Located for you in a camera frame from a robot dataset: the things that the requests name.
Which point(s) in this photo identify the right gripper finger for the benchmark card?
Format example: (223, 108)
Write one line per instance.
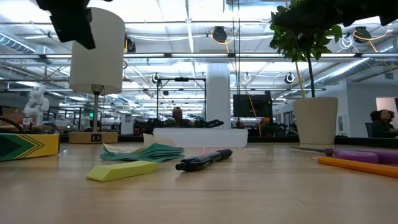
(314, 14)

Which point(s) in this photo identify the yellow green crayon box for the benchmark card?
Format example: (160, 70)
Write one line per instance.
(34, 146)

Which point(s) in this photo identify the purple scissors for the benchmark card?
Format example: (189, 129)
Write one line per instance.
(357, 156)

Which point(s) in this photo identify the orange pencil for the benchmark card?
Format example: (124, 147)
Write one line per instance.
(357, 166)

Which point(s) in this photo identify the yellow-green eraser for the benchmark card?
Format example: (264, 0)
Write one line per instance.
(121, 171)

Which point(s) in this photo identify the black marker pen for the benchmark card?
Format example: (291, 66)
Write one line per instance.
(202, 161)

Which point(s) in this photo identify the white shade table lamp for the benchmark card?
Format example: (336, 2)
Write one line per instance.
(99, 56)

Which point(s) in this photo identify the white robot figure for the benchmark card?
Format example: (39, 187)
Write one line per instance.
(37, 104)

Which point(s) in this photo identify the potted green plant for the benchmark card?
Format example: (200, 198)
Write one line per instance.
(314, 121)

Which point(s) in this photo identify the black monitor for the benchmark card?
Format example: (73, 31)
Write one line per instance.
(252, 105)

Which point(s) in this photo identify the person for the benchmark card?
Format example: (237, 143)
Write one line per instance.
(382, 124)
(178, 119)

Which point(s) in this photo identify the white building column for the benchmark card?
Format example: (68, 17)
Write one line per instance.
(218, 93)

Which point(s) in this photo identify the black background rig stand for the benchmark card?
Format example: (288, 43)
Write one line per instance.
(182, 79)

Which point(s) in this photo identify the clear purple-lid pencil case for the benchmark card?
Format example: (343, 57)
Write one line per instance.
(202, 137)

